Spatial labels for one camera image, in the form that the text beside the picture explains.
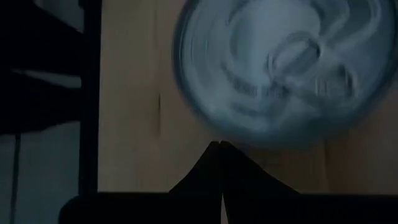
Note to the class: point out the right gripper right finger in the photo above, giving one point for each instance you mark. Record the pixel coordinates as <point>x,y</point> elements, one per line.
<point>280,208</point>

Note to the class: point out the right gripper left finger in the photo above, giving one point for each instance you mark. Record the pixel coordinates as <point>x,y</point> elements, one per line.
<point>155,208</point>

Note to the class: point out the blue label tuna can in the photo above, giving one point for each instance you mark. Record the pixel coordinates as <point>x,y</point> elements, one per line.
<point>280,77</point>

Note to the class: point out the wooden shelf black metal frame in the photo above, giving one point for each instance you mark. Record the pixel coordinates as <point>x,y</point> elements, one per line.
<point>130,93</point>

